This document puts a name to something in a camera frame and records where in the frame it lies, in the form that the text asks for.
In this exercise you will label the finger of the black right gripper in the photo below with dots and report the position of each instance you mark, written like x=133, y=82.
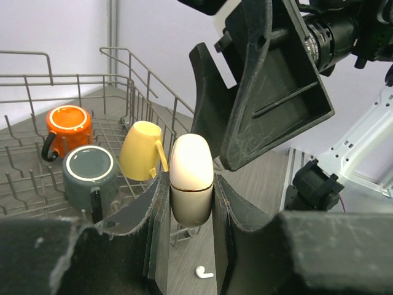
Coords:
x=263, y=118
x=214, y=101

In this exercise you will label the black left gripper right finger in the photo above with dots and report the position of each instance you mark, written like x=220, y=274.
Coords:
x=298, y=252

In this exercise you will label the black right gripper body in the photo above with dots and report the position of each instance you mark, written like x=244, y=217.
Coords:
x=319, y=38

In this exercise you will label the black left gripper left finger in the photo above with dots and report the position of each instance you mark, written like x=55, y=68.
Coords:
x=126, y=253

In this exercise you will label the beige earbud charging case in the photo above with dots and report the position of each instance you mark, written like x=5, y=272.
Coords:
x=191, y=175

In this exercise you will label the white earbud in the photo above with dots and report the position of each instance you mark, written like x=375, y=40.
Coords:
x=200, y=273

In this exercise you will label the yellow mug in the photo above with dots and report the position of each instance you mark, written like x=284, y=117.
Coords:
x=142, y=151

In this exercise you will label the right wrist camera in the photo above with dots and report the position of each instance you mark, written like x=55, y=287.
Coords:
x=219, y=10

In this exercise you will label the grey wire dish rack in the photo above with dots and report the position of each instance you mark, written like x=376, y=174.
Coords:
x=32, y=187

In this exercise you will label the grey mug black handle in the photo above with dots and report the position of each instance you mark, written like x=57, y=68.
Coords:
x=90, y=180

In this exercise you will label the left aluminium frame post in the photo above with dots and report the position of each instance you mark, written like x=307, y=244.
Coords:
x=112, y=32

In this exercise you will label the orange mug black handle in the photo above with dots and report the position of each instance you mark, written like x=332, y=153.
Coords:
x=69, y=127

